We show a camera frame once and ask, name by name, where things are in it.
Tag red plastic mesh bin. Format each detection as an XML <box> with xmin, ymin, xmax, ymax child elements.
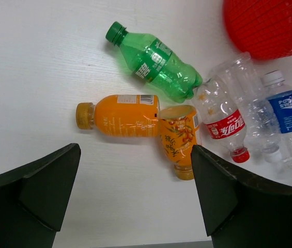
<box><xmin>223</xmin><ymin>1</ymin><xmax>292</xmax><ymax>60</ymax></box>

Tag orange juice bottle sideways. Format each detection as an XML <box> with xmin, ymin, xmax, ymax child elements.
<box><xmin>75</xmin><ymin>95</ymin><xmax>160</xmax><ymax>137</ymax></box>

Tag blue-label sports drink bottle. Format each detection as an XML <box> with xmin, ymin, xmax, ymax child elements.
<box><xmin>262</xmin><ymin>70</ymin><xmax>292</xmax><ymax>176</ymax></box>

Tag orange berry drink bottle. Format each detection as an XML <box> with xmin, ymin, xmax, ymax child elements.
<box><xmin>159</xmin><ymin>105</ymin><xmax>202</xmax><ymax>180</ymax></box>

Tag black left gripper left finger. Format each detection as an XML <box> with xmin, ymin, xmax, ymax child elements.
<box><xmin>0</xmin><ymin>143</ymin><xmax>81</xmax><ymax>247</ymax></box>

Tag clear red-label cola bottle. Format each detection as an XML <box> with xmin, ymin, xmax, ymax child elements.
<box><xmin>192</xmin><ymin>76</ymin><xmax>250</xmax><ymax>163</ymax></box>

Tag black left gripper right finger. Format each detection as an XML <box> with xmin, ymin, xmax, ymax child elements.
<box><xmin>191</xmin><ymin>145</ymin><xmax>292</xmax><ymax>247</ymax></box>

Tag clear water bottle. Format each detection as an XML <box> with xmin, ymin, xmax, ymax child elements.
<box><xmin>209</xmin><ymin>52</ymin><xmax>282</xmax><ymax>163</ymax></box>

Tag green plastic soda bottle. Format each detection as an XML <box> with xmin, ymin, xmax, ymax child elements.
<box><xmin>105</xmin><ymin>21</ymin><xmax>203</xmax><ymax>103</ymax></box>

